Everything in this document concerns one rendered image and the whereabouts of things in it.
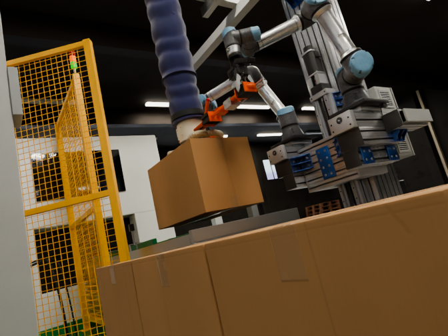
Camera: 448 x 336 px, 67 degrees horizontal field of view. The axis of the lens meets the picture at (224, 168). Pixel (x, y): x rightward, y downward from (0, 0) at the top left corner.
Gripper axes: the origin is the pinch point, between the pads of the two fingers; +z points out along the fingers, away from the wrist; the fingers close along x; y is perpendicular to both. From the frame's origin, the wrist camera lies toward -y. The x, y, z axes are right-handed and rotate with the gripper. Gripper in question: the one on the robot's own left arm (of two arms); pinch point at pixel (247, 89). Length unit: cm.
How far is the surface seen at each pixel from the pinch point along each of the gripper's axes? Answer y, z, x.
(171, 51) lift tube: 51, -53, 7
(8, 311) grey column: 89, 77, 107
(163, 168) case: 66, 19, 22
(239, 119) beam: 611, -246, -499
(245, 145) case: 31.6, 18.8, -16.4
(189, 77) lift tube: 50, -34, 0
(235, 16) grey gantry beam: 157, -189, -156
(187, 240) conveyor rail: 28, 64, 35
